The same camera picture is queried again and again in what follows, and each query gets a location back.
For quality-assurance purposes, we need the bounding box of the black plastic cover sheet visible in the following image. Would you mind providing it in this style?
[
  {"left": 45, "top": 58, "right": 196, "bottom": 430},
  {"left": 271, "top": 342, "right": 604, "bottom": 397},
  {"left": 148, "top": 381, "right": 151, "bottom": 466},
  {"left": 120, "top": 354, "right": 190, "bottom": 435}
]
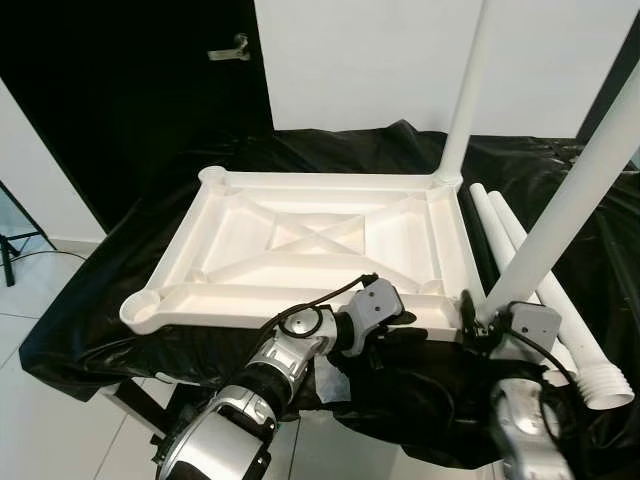
[{"left": 18, "top": 120, "right": 640, "bottom": 471}]

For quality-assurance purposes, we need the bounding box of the black door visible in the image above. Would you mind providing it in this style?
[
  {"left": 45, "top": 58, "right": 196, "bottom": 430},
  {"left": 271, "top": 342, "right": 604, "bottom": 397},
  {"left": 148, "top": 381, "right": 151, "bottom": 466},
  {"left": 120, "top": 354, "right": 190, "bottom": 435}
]
[{"left": 0, "top": 0, "right": 277, "bottom": 233}]

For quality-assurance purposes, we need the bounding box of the black tripod stand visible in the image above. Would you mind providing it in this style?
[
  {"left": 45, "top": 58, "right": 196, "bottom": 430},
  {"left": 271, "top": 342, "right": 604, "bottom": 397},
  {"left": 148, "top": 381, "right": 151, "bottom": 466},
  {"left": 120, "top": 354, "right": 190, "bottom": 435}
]
[{"left": 0, "top": 183, "right": 58, "bottom": 289}]

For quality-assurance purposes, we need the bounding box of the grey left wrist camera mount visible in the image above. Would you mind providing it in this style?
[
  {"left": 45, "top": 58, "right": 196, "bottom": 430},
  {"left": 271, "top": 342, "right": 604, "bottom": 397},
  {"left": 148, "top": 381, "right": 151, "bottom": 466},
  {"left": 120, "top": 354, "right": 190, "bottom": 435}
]
[{"left": 348, "top": 280, "right": 406, "bottom": 353}]

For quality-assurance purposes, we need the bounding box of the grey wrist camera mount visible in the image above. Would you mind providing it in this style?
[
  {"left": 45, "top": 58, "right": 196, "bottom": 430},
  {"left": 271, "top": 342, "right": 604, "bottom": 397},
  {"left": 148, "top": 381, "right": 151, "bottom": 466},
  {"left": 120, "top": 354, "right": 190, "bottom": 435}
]
[
  {"left": 348, "top": 280, "right": 406, "bottom": 353},
  {"left": 495, "top": 302, "right": 564, "bottom": 366}
]

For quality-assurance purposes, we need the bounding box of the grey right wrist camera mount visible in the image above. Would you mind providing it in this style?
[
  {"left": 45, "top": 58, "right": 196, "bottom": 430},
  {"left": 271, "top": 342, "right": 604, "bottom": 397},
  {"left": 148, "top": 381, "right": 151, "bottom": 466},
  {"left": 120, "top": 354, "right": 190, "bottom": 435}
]
[{"left": 495, "top": 302, "right": 564, "bottom": 366}]

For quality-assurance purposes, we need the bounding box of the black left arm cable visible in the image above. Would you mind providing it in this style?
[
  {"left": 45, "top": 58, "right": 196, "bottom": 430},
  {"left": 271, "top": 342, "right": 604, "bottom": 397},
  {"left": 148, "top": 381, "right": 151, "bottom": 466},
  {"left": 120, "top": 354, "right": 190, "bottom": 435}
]
[{"left": 258, "top": 273, "right": 379, "bottom": 346}]

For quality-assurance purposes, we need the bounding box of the black wall pillar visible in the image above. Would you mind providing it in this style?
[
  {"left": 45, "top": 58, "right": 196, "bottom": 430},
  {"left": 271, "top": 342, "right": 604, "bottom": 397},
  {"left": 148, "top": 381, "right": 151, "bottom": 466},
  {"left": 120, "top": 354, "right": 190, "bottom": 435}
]
[{"left": 578, "top": 15, "right": 640, "bottom": 139}]

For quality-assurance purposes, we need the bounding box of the silver door handle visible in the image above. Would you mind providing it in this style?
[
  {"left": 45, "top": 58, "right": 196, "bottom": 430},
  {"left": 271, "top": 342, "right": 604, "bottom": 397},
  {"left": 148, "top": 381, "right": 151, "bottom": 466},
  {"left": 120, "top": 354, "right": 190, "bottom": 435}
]
[{"left": 207, "top": 34, "right": 252, "bottom": 62}]

